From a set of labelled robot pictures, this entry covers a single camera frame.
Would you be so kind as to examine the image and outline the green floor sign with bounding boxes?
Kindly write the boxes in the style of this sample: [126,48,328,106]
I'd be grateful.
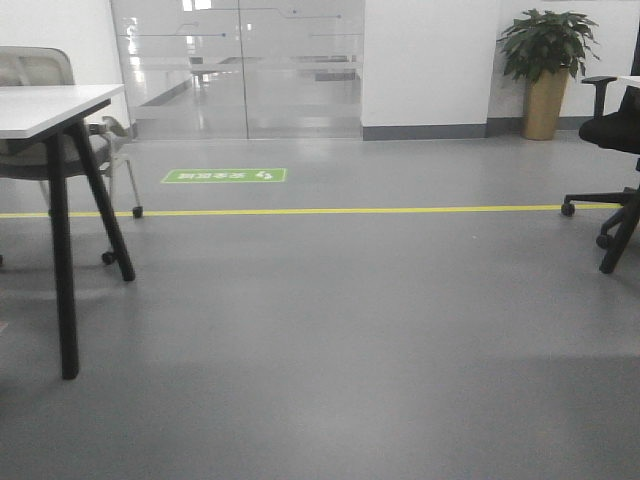
[162,168,287,184]

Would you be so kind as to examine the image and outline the glass door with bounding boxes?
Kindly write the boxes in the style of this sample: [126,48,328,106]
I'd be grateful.
[111,0,365,140]

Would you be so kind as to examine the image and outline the potted green plant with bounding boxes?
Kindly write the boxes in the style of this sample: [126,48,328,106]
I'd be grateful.
[498,8,597,141]

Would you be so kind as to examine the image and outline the grey mesh office chair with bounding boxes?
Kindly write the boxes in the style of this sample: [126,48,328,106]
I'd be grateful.
[0,46,145,266]

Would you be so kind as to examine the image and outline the black office chair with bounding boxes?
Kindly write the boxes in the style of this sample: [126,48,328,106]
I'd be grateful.
[560,76,639,274]

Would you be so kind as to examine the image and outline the white desk black legs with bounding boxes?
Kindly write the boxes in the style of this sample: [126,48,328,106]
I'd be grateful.
[1,84,136,380]

